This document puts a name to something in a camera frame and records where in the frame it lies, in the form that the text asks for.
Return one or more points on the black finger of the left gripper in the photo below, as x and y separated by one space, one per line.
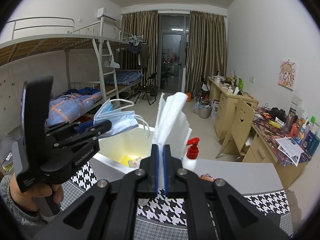
64 134

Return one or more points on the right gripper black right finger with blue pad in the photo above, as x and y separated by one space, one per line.
172 185

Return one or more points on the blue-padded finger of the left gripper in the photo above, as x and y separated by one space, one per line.
83 126

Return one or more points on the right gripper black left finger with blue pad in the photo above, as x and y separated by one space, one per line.
148 186

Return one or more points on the blue surgical mask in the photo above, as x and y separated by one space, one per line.
114 110

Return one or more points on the white towel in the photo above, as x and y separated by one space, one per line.
171 128

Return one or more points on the person's left hand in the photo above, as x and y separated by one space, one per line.
26 200

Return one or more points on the white pump bottle red cap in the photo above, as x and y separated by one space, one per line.
190 158

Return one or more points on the blue plaid quilt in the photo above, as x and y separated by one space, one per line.
73 104

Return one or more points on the white foam box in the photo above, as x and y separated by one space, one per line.
111 162

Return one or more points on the red snack packet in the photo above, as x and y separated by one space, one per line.
207 177

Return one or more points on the metal bunk bed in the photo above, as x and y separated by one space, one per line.
76 58

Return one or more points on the houndstooth table cloth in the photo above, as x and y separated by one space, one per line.
164 218

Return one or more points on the wooden smiley chair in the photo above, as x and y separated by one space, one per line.
238 134

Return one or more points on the orange bucket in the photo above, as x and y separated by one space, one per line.
189 97

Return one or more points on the black folding chair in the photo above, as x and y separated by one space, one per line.
148 88

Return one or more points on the long wooden desk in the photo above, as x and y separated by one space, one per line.
262 145

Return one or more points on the right brown curtain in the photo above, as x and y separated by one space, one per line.
207 47

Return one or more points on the brown curtain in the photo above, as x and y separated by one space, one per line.
140 30
207 47

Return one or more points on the white air conditioner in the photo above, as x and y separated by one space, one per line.
103 13

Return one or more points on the white paper sheets on desk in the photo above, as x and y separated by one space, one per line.
290 148

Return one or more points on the left brown curtain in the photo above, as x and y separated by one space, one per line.
140 30

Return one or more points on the glass balcony door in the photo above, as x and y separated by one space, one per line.
173 36

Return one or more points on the pink cartoon wall poster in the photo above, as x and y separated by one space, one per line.
287 74

